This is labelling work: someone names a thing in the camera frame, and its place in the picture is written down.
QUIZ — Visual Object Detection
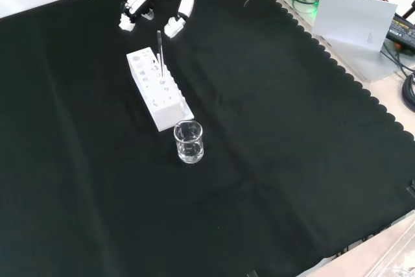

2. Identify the white test tube rack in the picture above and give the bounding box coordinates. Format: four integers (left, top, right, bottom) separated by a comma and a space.
126, 46, 195, 133

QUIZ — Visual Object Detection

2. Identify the small clear glass beaker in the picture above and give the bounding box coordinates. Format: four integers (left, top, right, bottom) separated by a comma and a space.
173, 120, 205, 165

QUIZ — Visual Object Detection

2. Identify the pale board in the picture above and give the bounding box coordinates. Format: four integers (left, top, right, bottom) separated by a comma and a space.
311, 0, 399, 53

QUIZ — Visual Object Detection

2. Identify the black table cloth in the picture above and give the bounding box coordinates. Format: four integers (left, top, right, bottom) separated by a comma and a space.
0, 0, 415, 277

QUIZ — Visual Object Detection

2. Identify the black power adapter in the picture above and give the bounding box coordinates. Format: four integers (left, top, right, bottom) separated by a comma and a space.
385, 12, 415, 51

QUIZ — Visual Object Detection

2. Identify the clear plastic box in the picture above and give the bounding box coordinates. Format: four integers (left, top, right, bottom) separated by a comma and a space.
366, 241, 415, 277

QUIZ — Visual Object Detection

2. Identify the thick black cable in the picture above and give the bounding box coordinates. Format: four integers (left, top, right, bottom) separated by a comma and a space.
401, 72, 415, 112

